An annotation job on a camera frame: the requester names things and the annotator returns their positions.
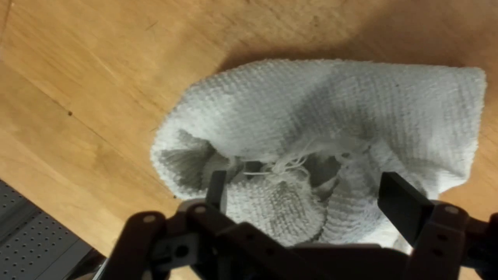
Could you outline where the grey perforated metal cabinet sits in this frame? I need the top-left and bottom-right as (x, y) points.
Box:
(0, 178), (107, 280)

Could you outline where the white knitted towel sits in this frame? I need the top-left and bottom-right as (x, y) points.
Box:
(149, 58), (487, 256)

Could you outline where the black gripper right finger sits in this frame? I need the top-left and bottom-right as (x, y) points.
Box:
(377, 170), (498, 280)

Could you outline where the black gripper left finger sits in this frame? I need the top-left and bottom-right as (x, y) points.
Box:
(98, 170), (333, 280)

